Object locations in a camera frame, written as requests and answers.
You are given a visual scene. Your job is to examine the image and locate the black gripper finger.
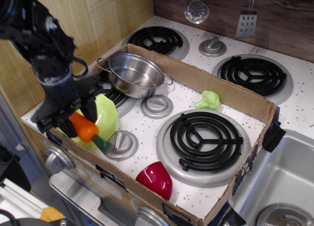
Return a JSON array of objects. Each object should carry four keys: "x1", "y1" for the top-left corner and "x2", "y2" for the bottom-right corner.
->
[
  {"x1": 82, "y1": 99, "x2": 98, "y2": 122},
  {"x1": 56, "y1": 117, "x2": 77, "y2": 138}
]

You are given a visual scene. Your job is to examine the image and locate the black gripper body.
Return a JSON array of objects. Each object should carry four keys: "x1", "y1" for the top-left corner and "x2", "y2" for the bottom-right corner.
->
[{"x1": 31, "y1": 68, "x2": 103, "y2": 133}]

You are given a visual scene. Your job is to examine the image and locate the orange toy carrot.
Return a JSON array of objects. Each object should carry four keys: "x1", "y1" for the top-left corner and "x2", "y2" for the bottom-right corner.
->
[{"x1": 69, "y1": 112, "x2": 113, "y2": 154}]

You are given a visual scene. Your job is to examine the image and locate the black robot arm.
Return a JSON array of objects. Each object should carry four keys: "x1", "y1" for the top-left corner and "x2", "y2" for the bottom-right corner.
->
[{"x1": 0, "y1": 0, "x2": 103, "y2": 138}]

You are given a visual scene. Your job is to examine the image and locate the light green plastic plate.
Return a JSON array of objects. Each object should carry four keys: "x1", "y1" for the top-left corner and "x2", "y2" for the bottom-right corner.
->
[{"x1": 71, "y1": 94, "x2": 118, "y2": 150}]

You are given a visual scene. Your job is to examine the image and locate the silver knob near plate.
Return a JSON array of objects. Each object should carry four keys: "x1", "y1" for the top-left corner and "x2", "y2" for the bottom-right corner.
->
[{"x1": 106, "y1": 130, "x2": 138, "y2": 161}]

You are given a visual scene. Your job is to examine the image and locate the front left black burner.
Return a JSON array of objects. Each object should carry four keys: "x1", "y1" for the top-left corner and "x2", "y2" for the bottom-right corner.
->
[{"x1": 100, "y1": 71, "x2": 137, "y2": 118}]

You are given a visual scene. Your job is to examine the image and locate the black burner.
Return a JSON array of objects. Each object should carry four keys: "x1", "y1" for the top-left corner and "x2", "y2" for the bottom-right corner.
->
[
  {"x1": 156, "y1": 109, "x2": 251, "y2": 188},
  {"x1": 100, "y1": 71, "x2": 137, "y2": 118},
  {"x1": 123, "y1": 26, "x2": 189, "y2": 60},
  {"x1": 212, "y1": 54, "x2": 294, "y2": 105}
]

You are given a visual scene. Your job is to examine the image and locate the silver front oven knob left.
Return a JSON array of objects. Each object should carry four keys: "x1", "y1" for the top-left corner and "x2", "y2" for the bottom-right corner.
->
[{"x1": 45, "y1": 145, "x2": 75, "y2": 174}]

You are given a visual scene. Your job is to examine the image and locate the silver oven knob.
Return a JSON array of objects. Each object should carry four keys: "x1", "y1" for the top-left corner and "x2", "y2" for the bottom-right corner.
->
[
  {"x1": 134, "y1": 206, "x2": 169, "y2": 226},
  {"x1": 45, "y1": 145, "x2": 75, "y2": 174}
]

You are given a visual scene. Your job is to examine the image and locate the small steel pot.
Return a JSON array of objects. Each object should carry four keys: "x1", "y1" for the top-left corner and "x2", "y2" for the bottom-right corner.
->
[{"x1": 97, "y1": 53, "x2": 174, "y2": 99}]

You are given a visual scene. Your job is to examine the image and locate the cardboard fence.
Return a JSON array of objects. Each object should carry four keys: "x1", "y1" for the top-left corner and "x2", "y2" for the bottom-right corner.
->
[{"x1": 36, "y1": 43, "x2": 287, "y2": 226}]

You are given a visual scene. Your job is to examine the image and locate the black device left edge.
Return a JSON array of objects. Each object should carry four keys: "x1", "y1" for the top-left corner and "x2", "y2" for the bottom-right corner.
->
[{"x1": 0, "y1": 145, "x2": 31, "y2": 192}]

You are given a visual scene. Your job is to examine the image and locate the silver knob centre stove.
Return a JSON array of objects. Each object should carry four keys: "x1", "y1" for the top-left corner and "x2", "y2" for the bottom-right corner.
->
[{"x1": 141, "y1": 95, "x2": 174, "y2": 119}]

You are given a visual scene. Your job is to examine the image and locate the silver knob stove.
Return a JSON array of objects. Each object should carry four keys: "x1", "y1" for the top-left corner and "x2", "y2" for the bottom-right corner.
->
[
  {"x1": 141, "y1": 95, "x2": 174, "y2": 119},
  {"x1": 199, "y1": 36, "x2": 227, "y2": 57}
]

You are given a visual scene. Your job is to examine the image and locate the orange object bottom left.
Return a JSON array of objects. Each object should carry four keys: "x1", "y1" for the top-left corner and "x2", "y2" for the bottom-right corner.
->
[{"x1": 39, "y1": 207, "x2": 65, "y2": 222}]

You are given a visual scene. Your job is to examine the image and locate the red plastic bowl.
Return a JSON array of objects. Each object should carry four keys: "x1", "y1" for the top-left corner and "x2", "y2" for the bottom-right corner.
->
[{"x1": 136, "y1": 162, "x2": 173, "y2": 200}]

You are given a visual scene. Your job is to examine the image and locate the back left black burner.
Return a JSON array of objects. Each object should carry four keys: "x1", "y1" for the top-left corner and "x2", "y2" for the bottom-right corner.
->
[{"x1": 123, "y1": 26, "x2": 189, "y2": 60}]

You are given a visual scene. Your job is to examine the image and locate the front right black burner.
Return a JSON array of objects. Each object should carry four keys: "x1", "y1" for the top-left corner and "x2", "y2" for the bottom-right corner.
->
[{"x1": 156, "y1": 109, "x2": 251, "y2": 188}]

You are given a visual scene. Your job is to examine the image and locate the silver front oven knob right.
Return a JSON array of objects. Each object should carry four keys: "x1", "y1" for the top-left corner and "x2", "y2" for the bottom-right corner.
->
[{"x1": 134, "y1": 206, "x2": 169, "y2": 226}]

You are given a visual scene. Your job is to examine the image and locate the green toy broccoli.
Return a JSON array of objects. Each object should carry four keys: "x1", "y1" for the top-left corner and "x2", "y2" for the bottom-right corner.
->
[{"x1": 194, "y1": 90, "x2": 220, "y2": 111}]

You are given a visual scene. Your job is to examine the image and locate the silver knob back stove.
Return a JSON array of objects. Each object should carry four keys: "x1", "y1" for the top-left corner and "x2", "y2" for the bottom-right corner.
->
[{"x1": 199, "y1": 36, "x2": 227, "y2": 57}]

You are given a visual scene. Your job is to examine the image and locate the hanging steel skimmer ladle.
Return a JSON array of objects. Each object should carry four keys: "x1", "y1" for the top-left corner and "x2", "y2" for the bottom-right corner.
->
[{"x1": 183, "y1": 0, "x2": 209, "y2": 25}]

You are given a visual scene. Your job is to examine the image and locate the back right black burner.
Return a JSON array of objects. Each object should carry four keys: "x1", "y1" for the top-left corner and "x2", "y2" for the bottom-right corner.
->
[{"x1": 212, "y1": 54, "x2": 294, "y2": 105}]

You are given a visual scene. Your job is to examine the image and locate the hanging steel slotted spatula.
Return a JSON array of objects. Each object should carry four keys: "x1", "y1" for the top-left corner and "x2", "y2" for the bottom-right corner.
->
[{"x1": 236, "y1": 0, "x2": 258, "y2": 38}]

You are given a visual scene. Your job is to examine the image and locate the grey toy sink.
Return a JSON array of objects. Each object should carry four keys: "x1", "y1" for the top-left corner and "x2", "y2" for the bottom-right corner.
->
[{"x1": 233, "y1": 130, "x2": 314, "y2": 226}]

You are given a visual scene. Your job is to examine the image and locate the silver oven door handle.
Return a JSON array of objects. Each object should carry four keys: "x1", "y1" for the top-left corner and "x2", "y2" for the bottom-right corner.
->
[{"x1": 49, "y1": 172, "x2": 118, "y2": 226}]

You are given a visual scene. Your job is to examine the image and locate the black cable bottom left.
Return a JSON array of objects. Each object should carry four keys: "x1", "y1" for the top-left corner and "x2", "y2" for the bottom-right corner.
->
[{"x1": 0, "y1": 208, "x2": 18, "y2": 226}]

